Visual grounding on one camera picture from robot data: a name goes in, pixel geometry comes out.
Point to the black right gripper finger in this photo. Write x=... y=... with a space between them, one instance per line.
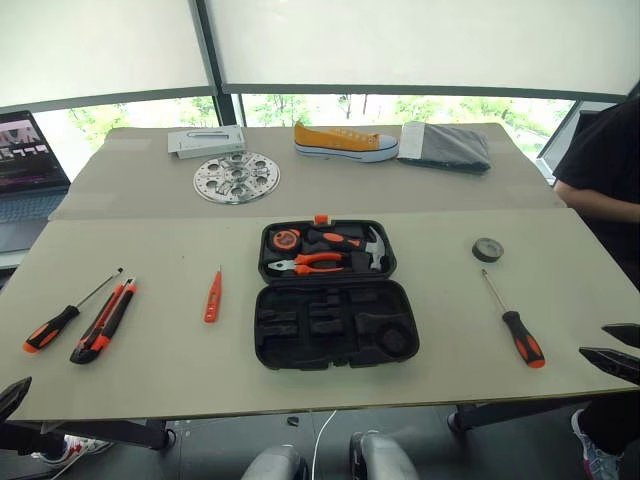
x=620 y=364
x=627 y=335

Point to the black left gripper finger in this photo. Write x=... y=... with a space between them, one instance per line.
x=12 y=395

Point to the black tool case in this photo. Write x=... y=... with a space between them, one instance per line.
x=335 y=325

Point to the bare forearm of bystander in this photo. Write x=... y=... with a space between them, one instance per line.
x=575 y=195

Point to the black orange flathead screwdriver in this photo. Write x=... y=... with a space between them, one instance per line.
x=50 y=330

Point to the white red sneaker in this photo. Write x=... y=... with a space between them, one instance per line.
x=70 y=447

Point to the white blue sneaker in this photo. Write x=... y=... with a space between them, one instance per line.
x=595 y=452

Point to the black orange Phillips screwdriver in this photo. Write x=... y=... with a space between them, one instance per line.
x=522 y=340

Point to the black orange utility knife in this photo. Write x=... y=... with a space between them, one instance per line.
x=102 y=325

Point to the black table leg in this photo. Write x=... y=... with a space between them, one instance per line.
x=505 y=412
x=125 y=434

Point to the black electrical tape roll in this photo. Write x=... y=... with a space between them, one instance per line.
x=480 y=252

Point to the person in black clothes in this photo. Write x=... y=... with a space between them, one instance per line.
x=612 y=165

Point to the orange voltage tester pen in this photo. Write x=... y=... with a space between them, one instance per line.
x=212 y=300

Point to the open laptop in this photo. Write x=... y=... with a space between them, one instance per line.
x=27 y=165

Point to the grey rounded shape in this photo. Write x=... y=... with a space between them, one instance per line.
x=272 y=465
x=385 y=457

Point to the grey folded cloth package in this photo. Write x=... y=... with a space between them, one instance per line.
x=455 y=147

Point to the small black floor object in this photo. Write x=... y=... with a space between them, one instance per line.
x=293 y=420

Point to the round perforated metal steamer plate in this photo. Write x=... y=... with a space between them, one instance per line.
x=235 y=177

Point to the orange black tape measure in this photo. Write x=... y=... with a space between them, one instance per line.
x=286 y=240

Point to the white flat box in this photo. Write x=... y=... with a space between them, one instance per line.
x=207 y=142

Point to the yellow canvas sneaker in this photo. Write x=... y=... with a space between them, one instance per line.
x=340 y=142

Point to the white roller blind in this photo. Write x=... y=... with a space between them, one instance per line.
x=425 y=40
x=100 y=45

